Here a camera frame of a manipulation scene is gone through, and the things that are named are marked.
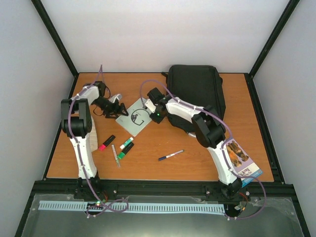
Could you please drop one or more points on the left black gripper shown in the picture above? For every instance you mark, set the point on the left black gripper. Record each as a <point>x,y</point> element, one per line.
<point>115,111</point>

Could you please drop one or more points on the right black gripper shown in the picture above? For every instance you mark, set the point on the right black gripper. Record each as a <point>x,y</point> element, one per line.
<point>158,120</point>

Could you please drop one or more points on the grey notebook with G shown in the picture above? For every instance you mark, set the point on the grey notebook with G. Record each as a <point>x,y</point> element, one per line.
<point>138,118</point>

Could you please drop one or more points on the black student backpack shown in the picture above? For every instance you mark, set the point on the black student backpack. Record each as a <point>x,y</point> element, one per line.
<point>199,85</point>

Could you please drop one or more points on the dog picture book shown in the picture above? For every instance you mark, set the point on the dog picture book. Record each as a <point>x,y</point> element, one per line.
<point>243,165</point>

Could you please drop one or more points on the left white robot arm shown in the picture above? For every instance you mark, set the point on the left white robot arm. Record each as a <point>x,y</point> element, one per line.
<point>78,124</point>

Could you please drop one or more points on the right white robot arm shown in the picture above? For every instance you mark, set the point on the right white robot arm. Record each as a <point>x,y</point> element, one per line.
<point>206,127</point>

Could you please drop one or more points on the white green glue stick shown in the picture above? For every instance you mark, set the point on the white green glue stick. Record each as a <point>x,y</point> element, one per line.
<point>127,142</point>

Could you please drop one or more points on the clear silver pen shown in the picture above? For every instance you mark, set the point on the clear silver pen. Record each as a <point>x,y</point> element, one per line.
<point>115,155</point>

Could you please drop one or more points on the beige knitted pencil case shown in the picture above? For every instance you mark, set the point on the beige knitted pencil case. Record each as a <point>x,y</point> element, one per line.
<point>93,141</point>

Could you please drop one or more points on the blue white pen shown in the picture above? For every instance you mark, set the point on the blue white pen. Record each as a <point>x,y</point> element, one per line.
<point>170,155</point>

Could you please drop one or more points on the pink highlighter marker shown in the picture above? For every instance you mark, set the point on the pink highlighter marker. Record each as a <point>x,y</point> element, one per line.
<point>105,144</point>

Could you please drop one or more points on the green highlighter marker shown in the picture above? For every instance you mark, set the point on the green highlighter marker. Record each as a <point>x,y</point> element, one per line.
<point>125,150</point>

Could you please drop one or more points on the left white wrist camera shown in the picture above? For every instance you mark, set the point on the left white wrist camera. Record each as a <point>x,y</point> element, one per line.
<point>116,97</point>

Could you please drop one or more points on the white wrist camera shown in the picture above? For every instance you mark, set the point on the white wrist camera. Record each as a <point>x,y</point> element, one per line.
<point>116,97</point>
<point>150,105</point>

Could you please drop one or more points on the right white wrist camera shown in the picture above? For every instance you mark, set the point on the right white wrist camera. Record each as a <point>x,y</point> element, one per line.
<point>150,105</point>

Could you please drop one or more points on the light blue cable duct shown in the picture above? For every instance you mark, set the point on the light blue cable duct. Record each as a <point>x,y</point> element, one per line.
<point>141,208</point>

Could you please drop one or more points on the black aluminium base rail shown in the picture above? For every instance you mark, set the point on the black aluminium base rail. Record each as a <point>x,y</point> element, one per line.
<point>115,189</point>

